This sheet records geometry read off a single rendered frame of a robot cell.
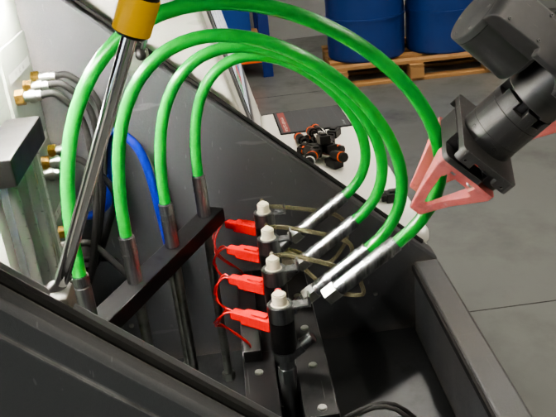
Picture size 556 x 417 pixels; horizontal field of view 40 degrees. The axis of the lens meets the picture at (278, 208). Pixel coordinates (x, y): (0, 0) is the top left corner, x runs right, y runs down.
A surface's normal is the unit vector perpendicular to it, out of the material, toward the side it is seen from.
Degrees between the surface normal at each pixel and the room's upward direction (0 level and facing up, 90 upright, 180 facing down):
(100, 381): 90
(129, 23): 89
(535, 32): 60
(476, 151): 46
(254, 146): 90
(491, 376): 0
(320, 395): 0
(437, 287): 0
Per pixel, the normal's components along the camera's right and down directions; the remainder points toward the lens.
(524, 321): -0.10, -0.91
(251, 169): 0.09, 0.41
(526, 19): 0.30, -0.15
